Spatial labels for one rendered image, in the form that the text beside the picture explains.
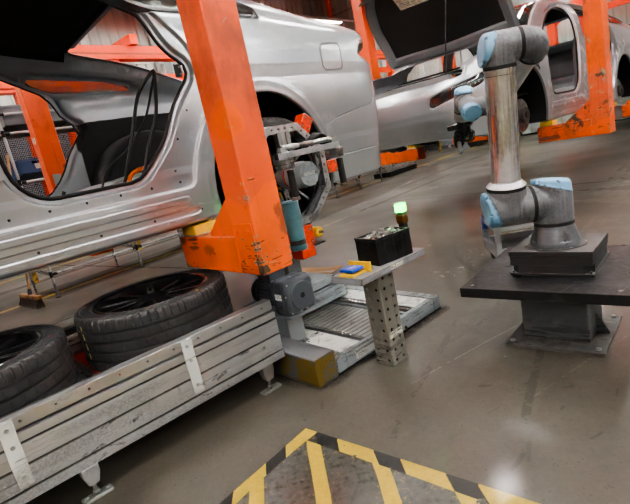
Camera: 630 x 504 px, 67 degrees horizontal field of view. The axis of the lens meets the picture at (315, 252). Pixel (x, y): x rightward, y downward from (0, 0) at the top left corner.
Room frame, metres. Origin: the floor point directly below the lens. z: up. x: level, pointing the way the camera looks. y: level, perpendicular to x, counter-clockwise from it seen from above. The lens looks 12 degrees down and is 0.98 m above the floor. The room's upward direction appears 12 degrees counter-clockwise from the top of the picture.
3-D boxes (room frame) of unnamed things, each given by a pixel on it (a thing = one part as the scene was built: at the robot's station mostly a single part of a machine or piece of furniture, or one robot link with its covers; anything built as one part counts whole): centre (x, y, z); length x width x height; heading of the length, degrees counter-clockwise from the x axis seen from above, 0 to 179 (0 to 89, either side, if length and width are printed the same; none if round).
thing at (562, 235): (1.87, -0.98, 0.45); 0.19 x 0.19 x 0.10
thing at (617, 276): (1.87, -0.97, 0.15); 0.60 x 0.60 x 0.30; 47
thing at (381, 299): (1.95, -0.24, 0.21); 0.10 x 0.10 x 0.42; 40
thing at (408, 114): (6.41, -2.97, 1.49); 4.95 x 1.86 x 1.59; 130
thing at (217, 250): (2.23, 0.42, 0.69); 0.52 x 0.17 x 0.35; 40
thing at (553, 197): (1.87, -0.97, 0.58); 0.17 x 0.15 x 0.18; 83
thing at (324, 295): (2.71, 0.17, 0.13); 0.50 x 0.36 x 0.10; 130
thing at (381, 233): (2.00, -0.30, 0.51); 0.20 x 0.14 x 0.13; 122
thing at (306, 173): (2.53, 0.01, 0.85); 0.21 x 0.14 x 0.14; 40
